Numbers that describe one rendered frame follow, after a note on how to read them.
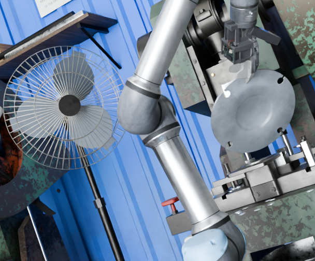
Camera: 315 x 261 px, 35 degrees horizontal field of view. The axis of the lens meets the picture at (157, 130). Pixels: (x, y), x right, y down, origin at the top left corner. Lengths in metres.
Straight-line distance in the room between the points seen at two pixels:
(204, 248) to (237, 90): 0.53
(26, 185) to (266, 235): 1.43
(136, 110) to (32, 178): 1.60
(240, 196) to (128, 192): 1.71
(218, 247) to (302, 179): 0.63
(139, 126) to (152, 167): 2.08
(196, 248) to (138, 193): 2.24
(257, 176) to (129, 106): 0.68
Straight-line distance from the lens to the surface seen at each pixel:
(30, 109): 2.36
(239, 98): 1.53
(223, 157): 2.25
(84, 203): 3.67
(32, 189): 2.75
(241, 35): 1.41
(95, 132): 2.35
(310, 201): 1.68
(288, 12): 1.53
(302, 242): 2.14
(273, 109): 1.61
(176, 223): 1.81
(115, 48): 3.45
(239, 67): 1.50
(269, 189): 1.76
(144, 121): 1.26
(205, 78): 1.86
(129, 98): 1.24
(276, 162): 1.87
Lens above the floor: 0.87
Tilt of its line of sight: 5 degrees up
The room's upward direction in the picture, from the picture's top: 20 degrees counter-clockwise
